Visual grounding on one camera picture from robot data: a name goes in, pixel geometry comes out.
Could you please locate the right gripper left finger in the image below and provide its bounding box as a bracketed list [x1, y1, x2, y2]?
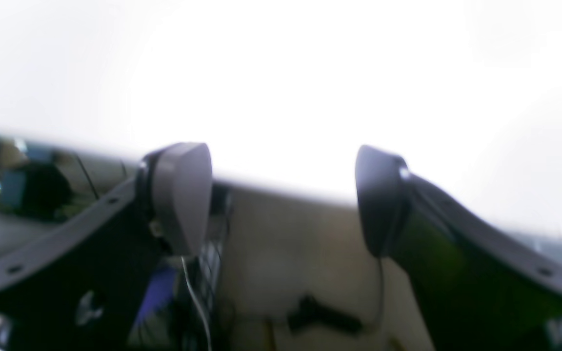
[0, 143, 213, 335]

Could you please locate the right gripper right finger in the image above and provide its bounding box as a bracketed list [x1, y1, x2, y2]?
[355, 146, 562, 351]

